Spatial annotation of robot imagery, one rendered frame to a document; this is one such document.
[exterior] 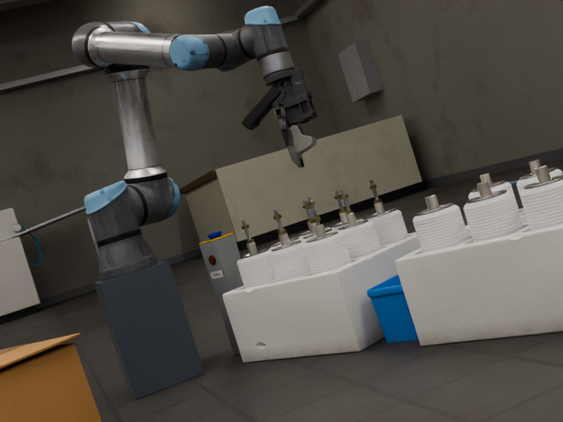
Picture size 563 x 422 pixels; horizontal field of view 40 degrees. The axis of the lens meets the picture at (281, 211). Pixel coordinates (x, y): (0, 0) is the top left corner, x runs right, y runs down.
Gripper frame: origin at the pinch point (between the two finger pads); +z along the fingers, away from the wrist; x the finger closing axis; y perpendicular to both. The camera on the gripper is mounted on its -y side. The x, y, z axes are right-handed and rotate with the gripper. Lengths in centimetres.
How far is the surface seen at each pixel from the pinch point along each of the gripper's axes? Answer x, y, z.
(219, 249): 21.7, -30.1, 14.7
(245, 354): 9, -28, 41
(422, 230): -20.4, 23.1, 20.9
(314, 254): -4.2, -1.7, 20.7
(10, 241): 502, -375, -30
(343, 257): -2.8, 4.0, 23.4
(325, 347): -5.2, -5.5, 41.4
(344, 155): 564, -47, -13
